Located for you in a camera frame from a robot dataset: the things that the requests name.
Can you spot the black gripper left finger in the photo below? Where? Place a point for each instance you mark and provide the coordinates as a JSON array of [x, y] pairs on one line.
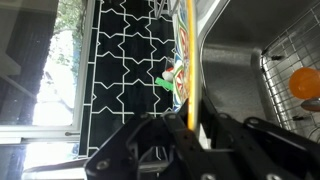
[[150, 150]]

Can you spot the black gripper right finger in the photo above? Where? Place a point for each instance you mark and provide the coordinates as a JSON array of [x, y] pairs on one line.
[[253, 150]]

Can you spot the colourful floral ceramic plate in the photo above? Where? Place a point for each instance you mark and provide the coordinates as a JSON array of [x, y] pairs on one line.
[[193, 66]]

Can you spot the green sponge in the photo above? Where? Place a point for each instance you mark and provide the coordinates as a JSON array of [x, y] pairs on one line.
[[164, 84]]

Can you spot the stainless steel sink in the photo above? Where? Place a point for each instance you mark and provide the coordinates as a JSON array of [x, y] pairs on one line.
[[233, 83]]

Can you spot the white sponge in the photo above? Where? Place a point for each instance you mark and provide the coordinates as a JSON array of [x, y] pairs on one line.
[[167, 76]]

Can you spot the orange plastic cup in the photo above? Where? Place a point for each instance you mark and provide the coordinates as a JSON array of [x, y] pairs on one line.
[[305, 83]]

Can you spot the curved steel kitchen faucet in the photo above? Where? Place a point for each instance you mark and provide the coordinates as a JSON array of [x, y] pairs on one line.
[[53, 166]]

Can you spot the kitchen window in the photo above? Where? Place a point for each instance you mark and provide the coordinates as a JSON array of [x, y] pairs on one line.
[[50, 100]]

